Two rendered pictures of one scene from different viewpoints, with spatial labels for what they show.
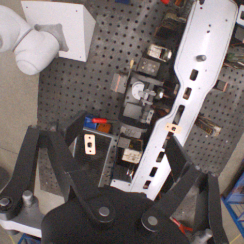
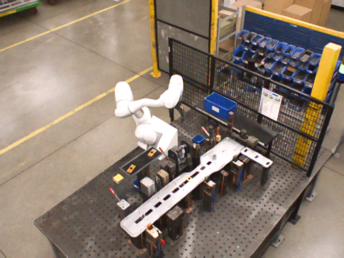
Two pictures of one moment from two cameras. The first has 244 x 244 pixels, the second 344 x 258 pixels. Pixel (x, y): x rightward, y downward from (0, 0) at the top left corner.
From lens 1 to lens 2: 287 cm
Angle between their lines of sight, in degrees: 66
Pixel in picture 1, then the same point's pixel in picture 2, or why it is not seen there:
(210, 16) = (227, 147)
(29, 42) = (148, 126)
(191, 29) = (215, 148)
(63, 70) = not seen: hidden behind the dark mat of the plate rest
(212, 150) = (221, 249)
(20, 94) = (68, 184)
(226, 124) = (238, 230)
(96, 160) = (149, 158)
